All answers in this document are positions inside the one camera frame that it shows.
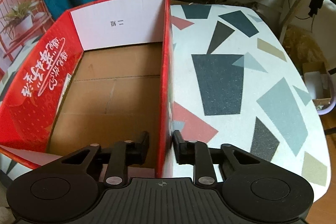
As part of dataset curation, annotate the red cardboard box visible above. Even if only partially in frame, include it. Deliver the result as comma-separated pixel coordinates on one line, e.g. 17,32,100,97
1,0,173,177

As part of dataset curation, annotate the small cardboard box on floor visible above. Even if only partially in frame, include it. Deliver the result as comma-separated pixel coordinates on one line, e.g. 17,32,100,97
302,61,331,110

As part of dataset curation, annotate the geometric patterned tablecloth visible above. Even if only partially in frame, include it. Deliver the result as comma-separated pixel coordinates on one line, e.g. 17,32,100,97
0,3,332,202

